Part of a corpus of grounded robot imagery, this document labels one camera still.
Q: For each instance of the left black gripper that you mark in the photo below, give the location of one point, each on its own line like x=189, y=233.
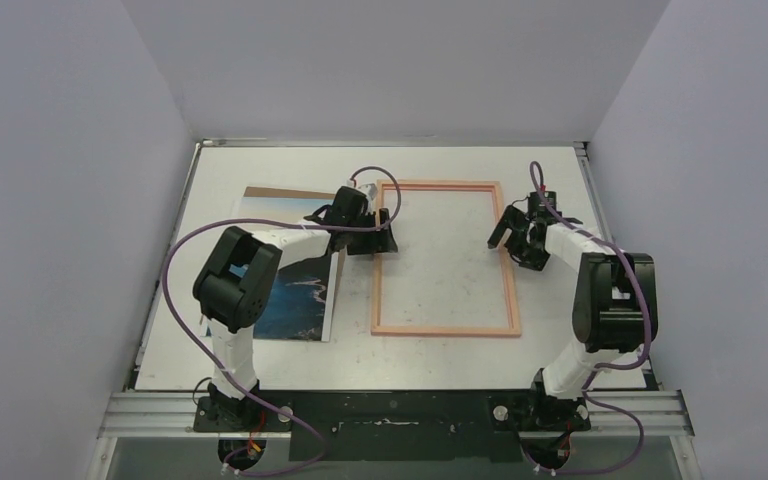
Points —
x=378, y=243

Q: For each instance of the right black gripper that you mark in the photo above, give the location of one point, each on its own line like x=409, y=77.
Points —
x=518, y=234

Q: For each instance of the pink wooden picture frame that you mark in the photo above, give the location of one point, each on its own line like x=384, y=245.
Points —
x=444, y=280

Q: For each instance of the seascape photo print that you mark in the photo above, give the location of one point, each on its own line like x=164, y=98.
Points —
x=301, y=304

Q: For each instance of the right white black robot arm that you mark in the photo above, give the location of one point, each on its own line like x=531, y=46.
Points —
x=614, y=309

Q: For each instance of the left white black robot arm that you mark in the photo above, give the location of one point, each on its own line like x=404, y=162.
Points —
x=235, y=284

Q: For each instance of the brown cardboard backing board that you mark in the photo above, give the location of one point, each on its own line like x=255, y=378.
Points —
x=270, y=192

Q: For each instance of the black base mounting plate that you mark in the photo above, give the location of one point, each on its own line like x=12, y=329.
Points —
x=496, y=425

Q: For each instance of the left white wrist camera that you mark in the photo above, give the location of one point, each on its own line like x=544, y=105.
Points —
x=370, y=190

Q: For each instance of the aluminium front rail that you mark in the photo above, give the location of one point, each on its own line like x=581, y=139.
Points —
x=172, y=415

